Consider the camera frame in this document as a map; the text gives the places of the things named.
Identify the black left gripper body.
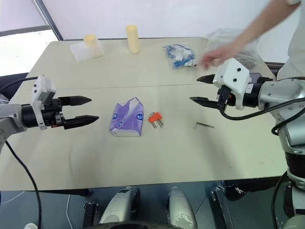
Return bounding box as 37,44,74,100
41,97,67,130

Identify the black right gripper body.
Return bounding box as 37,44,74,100
215,84,237,112

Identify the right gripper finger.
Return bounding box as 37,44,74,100
196,74,216,84
189,96,220,110

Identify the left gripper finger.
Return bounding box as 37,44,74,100
64,115,100,130
59,95,92,107

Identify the metal allen key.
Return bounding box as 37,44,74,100
193,122,215,130

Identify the red hex key set holder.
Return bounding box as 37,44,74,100
148,111,163,124

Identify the person's bare hand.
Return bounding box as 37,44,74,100
201,45,236,70

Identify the purple tissue pack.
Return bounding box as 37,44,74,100
109,96,145,138

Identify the clear crumpled plastic bag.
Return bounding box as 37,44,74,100
202,28,260,70

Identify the translucent white plastic box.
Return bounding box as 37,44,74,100
69,39,105,63

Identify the short yellow cylinder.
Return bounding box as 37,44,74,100
83,34,99,48

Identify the tall yellow cylinder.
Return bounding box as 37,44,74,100
125,24,141,54

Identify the person's white shirt torso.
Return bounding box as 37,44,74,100
275,0,305,83

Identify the silver robot leg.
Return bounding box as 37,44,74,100
98,186,141,225
167,187,198,229

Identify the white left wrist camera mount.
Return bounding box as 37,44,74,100
30,74,57,131

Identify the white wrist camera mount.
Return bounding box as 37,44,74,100
30,74,57,131
212,58,251,111

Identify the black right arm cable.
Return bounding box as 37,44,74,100
218,92,305,137

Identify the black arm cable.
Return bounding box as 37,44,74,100
218,92,305,137
0,76,39,94

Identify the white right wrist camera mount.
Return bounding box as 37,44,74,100
212,58,251,111

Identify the bag of blue cables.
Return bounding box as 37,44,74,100
163,43,199,71

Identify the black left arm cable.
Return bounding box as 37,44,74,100
0,76,39,94

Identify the long black hanging cable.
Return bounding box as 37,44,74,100
4,140,43,229

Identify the black window frame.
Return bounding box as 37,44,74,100
0,0,64,42

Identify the thin white floor cable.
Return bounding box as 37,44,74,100
0,190,73,229

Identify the black table leg bracket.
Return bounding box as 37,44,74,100
83,201,100,229
209,184,237,229

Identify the thin black body cable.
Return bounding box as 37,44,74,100
271,171,290,229

